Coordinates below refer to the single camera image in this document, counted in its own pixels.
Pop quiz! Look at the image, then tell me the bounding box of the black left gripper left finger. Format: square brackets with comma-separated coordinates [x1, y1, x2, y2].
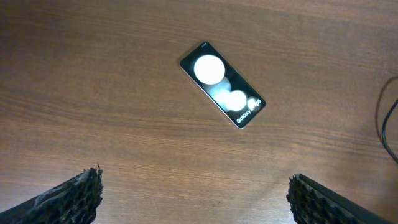
[1, 167, 103, 224]

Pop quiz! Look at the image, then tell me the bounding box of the black charger cable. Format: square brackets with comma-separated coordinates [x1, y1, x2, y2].
[374, 75, 398, 165]

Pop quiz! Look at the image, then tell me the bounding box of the black Galaxy smartphone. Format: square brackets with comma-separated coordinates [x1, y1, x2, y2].
[179, 41, 266, 129]

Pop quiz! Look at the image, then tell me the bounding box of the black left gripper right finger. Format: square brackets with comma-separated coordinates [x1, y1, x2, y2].
[287, 174, 391, 224]

